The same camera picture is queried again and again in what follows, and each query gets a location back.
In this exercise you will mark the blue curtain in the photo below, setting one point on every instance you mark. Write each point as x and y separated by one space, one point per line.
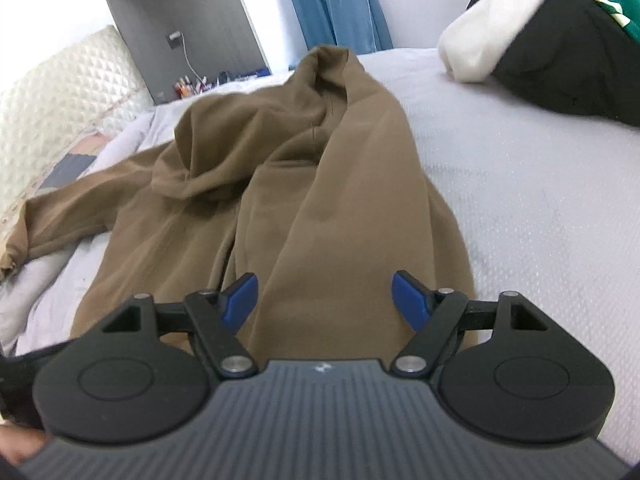
305 5

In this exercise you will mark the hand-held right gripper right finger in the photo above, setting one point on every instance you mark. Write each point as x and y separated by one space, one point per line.
410 302

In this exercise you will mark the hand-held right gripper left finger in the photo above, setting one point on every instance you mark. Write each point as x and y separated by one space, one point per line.
240 302

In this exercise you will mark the blue covered chair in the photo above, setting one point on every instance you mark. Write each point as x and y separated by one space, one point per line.
350 10

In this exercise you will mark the patchwork pillow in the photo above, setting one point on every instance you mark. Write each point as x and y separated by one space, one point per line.
70 167

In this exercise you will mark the cream quilted headboard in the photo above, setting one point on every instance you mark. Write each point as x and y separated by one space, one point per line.
60 90

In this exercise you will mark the black garment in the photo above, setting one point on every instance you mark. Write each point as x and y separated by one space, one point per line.
565 60

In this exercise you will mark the person's left hand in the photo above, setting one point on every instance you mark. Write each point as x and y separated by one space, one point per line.
20 445

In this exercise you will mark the row of small bottles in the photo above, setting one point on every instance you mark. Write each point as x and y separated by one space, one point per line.
190 86

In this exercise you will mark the bed with white sheet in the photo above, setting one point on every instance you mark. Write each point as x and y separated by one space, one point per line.
525 200

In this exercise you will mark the brown hoodie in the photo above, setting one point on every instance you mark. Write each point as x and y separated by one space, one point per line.
310 185

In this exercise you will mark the white fleece jacket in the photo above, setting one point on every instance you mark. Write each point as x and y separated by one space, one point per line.
480 40

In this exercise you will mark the light grey quilt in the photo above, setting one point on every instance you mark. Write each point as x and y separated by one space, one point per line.
40 295

